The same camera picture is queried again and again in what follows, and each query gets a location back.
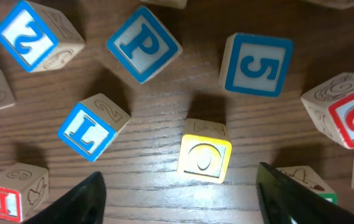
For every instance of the blue P block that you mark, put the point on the blue P block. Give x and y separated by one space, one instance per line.
143 45

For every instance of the blue L block left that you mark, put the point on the blue L block left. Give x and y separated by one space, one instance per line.
92 126

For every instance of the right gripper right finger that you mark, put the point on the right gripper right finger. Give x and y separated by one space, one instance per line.
282 200

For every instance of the blue d block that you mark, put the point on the blue d block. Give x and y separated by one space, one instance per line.
334 4
178 4

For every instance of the green J block right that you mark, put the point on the green J block right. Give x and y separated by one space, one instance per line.
306 176

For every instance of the blue 2 block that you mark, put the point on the blue 2 block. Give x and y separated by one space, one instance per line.
39 38

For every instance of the blue 5 block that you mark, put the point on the blue 5 block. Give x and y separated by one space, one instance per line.
255 64

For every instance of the red U block right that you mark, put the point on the red U block right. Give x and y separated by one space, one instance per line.
331 108

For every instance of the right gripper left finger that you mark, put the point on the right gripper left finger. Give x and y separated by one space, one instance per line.
84 204

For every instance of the blue D block right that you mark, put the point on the blue D block right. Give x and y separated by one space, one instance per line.
334 4

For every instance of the red I block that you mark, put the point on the red I block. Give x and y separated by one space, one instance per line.
23 188

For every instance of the blue D block upper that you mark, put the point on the blue D block upper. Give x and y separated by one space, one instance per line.
178 4

